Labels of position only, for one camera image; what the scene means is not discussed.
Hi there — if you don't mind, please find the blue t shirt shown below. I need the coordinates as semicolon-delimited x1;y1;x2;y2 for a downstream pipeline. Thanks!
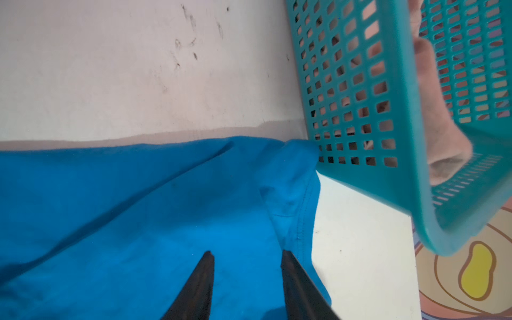
1;137;329;319

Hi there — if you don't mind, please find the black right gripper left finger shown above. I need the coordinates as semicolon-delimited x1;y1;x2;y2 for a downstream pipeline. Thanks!
161;251;215;320

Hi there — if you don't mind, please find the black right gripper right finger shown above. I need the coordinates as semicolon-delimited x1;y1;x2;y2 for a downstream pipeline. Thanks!
281;250;340;320

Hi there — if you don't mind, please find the beige t shirt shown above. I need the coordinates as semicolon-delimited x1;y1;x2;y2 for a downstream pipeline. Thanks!
408;0;473;186

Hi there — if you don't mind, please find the teal plastic laundry basket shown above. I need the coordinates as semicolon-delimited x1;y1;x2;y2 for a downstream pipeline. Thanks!
286;1;511;256

